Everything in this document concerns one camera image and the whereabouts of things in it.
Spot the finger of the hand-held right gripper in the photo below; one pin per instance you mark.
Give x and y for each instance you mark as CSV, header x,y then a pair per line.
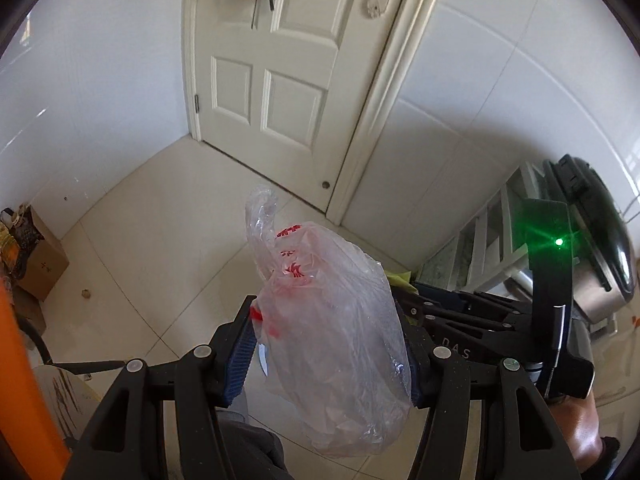
x,y
475,332
475,302

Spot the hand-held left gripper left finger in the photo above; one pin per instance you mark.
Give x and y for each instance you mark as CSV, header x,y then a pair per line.
x,y
239,355

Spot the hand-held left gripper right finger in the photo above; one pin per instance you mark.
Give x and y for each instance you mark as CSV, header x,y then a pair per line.
x,y
421,385

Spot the yellow-green wrapper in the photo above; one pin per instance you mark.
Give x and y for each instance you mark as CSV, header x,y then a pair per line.
x,y
400,280

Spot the clear plastic bag red print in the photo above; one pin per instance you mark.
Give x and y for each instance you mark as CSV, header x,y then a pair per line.
x,y
340,335

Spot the black lidded rice cooker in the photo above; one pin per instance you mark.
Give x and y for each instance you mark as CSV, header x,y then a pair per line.
x,y
600,230

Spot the person's grey trouser leg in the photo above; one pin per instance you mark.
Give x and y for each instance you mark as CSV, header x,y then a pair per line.
x,y
250,440

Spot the black metal rod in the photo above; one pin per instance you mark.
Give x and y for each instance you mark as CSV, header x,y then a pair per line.
x,y
90,366

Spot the white stained board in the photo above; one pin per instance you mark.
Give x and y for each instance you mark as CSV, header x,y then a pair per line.
x,y
65,400

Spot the cardboard box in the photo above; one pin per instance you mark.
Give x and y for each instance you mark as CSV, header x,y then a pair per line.
x,y
45,265

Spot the orange chair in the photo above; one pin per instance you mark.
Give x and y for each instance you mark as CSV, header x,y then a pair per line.
x,y
25,385

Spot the dark patterned bag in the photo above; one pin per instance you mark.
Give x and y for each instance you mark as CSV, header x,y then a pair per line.
x,y
27,240

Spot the white panelled door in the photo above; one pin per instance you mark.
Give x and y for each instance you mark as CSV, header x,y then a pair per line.
x,y
295,110

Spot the door hinge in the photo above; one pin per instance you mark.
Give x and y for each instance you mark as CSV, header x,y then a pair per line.
x,y
196,103

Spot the cooking oil bottle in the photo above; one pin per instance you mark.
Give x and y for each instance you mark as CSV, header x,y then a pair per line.
x,y
7,245

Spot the white door frame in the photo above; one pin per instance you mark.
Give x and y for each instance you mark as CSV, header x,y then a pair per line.
x,y
375,125

